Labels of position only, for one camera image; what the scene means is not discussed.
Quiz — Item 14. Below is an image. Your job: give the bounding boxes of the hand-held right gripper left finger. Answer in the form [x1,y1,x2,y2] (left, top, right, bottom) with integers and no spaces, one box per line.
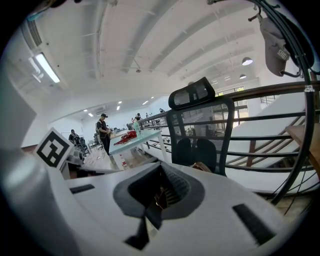
[67,162,164,256]

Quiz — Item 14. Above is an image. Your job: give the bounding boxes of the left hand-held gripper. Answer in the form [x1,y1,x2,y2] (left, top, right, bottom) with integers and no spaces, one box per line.
[33,126,86,180]

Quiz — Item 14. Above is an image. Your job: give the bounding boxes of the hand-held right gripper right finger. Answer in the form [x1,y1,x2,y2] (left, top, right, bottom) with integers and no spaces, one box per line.
[139,162,300,256]

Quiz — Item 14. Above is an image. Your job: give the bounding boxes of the black mesh office chair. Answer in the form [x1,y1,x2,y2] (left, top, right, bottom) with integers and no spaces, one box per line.
[165,76,236,177]

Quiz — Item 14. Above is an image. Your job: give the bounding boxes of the ceiling tube light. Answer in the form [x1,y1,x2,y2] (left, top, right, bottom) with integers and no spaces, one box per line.
[31,51,62,85]

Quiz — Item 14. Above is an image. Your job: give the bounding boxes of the light blue glass desk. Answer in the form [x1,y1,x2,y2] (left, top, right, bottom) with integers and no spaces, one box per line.
[108,129,169,171]

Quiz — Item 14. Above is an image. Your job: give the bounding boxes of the ceiling air vent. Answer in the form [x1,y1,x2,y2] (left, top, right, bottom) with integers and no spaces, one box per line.
[25,18,44,49]

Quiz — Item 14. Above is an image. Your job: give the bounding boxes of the brown wooden table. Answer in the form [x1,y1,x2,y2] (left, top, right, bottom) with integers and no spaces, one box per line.
[284,124,320,171]

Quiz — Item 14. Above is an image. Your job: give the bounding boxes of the dark metal railing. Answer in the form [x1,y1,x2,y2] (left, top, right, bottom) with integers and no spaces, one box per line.
[136,80,320,174]

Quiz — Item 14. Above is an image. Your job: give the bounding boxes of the black hanging bag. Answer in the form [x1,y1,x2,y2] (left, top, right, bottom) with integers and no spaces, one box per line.
[274,6,316,74]

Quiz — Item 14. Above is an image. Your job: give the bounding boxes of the red bag with straps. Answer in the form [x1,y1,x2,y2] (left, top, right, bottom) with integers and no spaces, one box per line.
[114,130,138,146]

